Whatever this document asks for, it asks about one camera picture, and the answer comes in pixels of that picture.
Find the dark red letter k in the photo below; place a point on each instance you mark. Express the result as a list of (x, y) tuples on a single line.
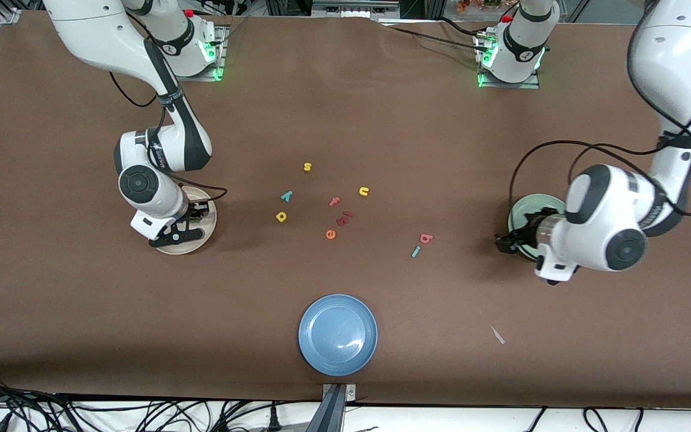
[(342, 221)]

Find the teal letter i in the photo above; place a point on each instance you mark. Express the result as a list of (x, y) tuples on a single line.
[(415, 251)]

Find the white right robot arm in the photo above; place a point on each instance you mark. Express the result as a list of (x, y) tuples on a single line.
[(141, 186)]

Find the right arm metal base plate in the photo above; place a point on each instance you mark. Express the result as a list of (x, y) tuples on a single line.
[(221, 60)]

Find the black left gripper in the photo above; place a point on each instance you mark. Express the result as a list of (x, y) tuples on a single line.
[(528, 231)]

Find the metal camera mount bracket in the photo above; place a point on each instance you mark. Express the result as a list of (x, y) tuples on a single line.
[(336, 408)]

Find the pink letter b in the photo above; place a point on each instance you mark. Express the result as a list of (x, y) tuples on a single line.
[(426, 238)]

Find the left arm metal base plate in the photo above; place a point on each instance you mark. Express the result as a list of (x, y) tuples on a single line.
[(510, 85)]

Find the blue plate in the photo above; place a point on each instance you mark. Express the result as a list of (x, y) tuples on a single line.
[(338, 335)]

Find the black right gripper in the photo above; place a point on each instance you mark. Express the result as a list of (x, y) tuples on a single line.
[(193, 214)]

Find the teal letter y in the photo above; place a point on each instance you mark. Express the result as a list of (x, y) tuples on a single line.
[(287, 195)]

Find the pink letter f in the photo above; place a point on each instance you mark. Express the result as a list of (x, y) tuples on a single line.
[(334, 201)]

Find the orange artificial flowers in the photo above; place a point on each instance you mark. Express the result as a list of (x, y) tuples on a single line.
[(477, 5)]

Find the brown table cover sheet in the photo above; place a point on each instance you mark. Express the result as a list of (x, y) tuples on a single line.
[(345, 120)]

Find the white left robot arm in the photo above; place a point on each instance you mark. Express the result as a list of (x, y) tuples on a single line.
[(609, 234)]

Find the beige brown plate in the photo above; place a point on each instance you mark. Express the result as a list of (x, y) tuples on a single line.
[(192, 246)]

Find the black power plug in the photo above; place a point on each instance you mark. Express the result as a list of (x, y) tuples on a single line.
[(274, 420)]

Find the grey metal box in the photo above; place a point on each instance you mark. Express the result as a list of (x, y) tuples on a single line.
[(354, 7)]

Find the pale green plate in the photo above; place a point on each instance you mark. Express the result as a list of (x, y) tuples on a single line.
[(531, 204)]

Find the yellow letter d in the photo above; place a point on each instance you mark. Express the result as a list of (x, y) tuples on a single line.
[(281, 216)]

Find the white paper scrap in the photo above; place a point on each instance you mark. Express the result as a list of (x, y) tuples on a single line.
[(497, 335)]

